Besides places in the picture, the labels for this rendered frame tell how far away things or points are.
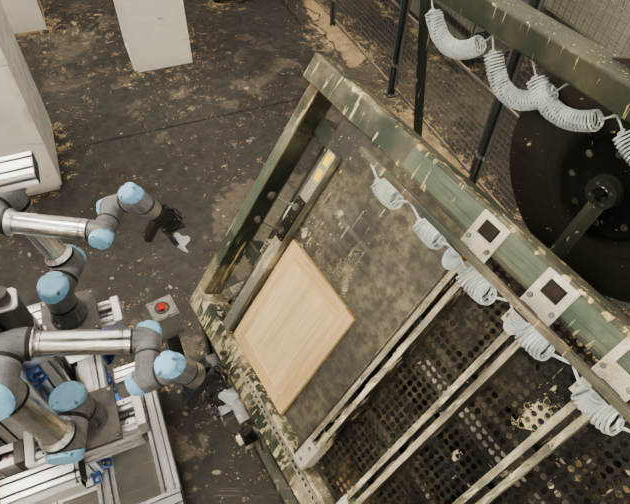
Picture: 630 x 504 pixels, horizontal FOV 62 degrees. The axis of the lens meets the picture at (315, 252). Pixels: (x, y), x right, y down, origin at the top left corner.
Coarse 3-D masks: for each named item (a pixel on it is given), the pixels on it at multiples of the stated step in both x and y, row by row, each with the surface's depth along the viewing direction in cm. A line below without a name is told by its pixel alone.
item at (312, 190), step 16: (336, 160) 196; (304, 192) 205; (320, 192) 204; (304, 208) 206; (272, 240) 217; (288, 240) 215; (272, 256) 217; (256, 272) 224; (256, 288) 226; (240, 304) 231; (224, 320) 238
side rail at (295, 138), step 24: (312, 96) 202; (312, 120) 210; (288, 144) 212; (264, 168) 221; (288, 168) 222; (264, 192) 224; (240, 216) 231; (264, 216) 235; (240, 240) 237; (216, 264) 242; (216, 288) 252
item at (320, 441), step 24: (480, 216) 147; (480, 240) 147; (504, 240) 142; (456, 264) 142; (456, 288) 155; (432, 312) 161; (408, 336) 171; (384, 360) 173; (360, 384) 179; (384, 384) 180; (336, 408) 186; (360, 408) 184; (336, 432) 188; (312, 456) 193
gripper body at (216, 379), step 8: (208, 368) 158; (216, 368) 164; (224, 368) 168; (208, 376) 157; (216, 376) 159; (224, 376) 166; (208, 384) 161; (216, 384) 161; (224, 384) 161; (208, 392) 161; (216, 392) 165
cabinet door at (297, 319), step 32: (288, 256) 213; (288, 288) 213; (320, 288) 201; (256, 320) 227; (288, 320) 213; (320, 320) 201; (352, 320) 189; (256, 352) 226; (288, 352) 212; (320, 352) 200; (288, 384) 211
